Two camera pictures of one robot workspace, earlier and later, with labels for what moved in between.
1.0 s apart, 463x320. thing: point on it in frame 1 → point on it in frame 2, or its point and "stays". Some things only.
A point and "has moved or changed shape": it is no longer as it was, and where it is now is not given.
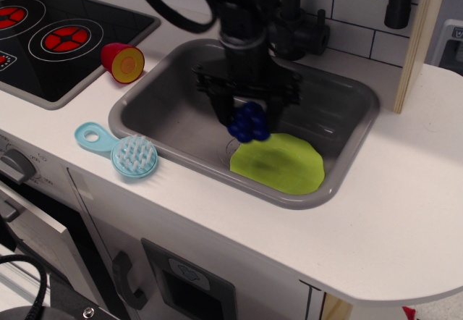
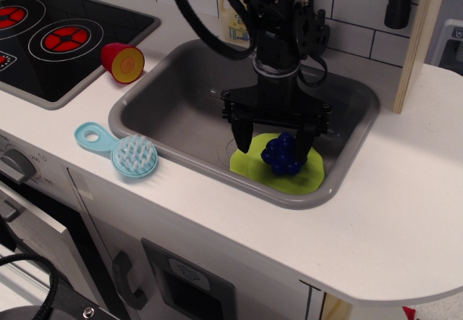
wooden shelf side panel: [423, 30] stays
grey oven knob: [15, 166] stays
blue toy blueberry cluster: [249, 123] has moved or changed shape
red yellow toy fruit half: [125, 62] stays
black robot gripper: [249, 71] → [277, 100]
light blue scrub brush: [132, 156] stays
